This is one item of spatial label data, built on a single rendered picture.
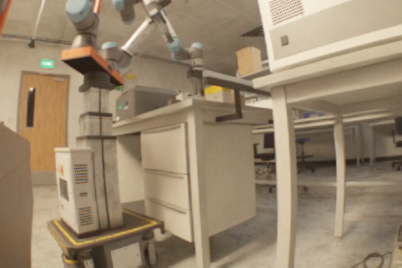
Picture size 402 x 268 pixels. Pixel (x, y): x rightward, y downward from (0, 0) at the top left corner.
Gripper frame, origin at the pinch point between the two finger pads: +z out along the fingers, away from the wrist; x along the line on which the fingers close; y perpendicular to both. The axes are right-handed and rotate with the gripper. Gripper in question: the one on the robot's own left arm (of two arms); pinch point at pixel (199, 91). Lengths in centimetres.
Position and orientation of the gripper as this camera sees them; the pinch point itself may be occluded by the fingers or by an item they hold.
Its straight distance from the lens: 133.5
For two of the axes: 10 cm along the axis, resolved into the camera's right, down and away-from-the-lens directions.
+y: 5.0, -1.3, -8.6
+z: 0.5, 9.9, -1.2
